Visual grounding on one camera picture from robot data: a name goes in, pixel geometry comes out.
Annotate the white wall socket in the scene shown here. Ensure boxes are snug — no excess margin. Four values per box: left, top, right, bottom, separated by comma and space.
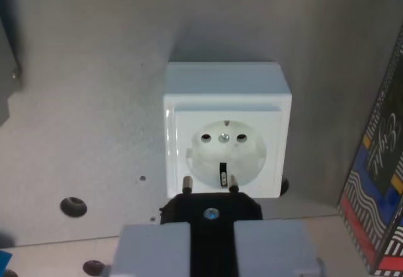
162, 62, 293, 199

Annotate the colourful patterned box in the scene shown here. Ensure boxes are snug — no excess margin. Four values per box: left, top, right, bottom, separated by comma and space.
336, 21, 403, 277

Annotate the blue ribbed plastic wedge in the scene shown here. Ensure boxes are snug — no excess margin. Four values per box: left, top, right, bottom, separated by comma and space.
0, 248, 13, 268

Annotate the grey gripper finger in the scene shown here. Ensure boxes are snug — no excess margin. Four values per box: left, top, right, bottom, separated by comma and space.
102, 222, 192, 277
233, 220, 327, 277

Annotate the black two-pin power plug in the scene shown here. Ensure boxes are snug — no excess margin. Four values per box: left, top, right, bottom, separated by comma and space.
159, 175, 264, 277

